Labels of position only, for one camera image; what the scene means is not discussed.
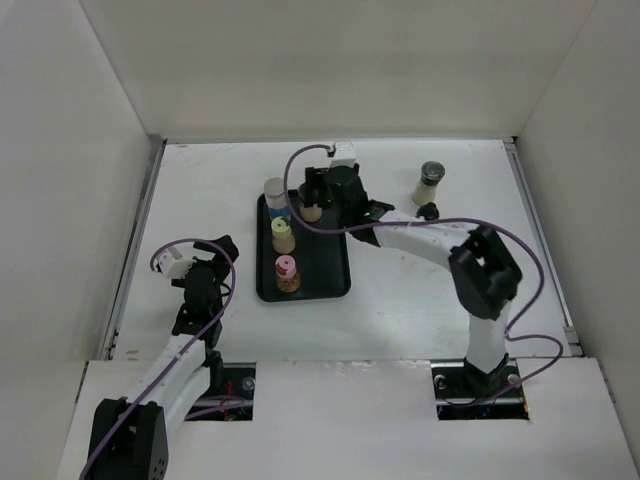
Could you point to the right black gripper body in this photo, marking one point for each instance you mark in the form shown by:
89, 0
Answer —
344, 216

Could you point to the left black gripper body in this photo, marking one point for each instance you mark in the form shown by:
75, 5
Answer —
219, 271

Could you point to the black knob cap bottle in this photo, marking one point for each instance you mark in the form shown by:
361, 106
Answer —
309, 208

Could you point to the tall blue label bottle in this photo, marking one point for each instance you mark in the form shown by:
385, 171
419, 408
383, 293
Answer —
274, 194

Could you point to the yellow cap spice bottle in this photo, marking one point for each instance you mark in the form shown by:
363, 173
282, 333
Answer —
283, 240

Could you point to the pink cap spice bottle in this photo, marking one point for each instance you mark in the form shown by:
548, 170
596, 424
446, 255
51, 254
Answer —
288, 279

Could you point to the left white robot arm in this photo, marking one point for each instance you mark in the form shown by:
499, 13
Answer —
130, 434

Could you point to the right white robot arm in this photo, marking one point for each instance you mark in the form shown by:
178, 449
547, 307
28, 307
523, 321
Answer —
484, 273

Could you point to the black rectangular plastic tray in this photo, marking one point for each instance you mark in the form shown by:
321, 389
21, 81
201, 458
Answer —
322, 261

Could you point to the black flat cap bottle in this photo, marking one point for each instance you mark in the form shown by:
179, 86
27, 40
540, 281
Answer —
431, 174

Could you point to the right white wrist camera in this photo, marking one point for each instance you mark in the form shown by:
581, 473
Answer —
342, 154

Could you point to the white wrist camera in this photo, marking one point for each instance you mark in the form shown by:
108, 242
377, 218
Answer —
171, 263
342, 154

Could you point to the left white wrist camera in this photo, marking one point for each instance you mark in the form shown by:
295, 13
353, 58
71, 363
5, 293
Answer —
171, 263

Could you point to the left aluminium table rail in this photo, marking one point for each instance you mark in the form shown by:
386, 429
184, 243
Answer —
111, 325

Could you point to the aluminium table rail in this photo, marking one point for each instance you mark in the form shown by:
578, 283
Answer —
552, 279
111, 325

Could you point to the right aluminium table rail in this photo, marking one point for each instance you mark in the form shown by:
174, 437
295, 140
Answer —
552, 279

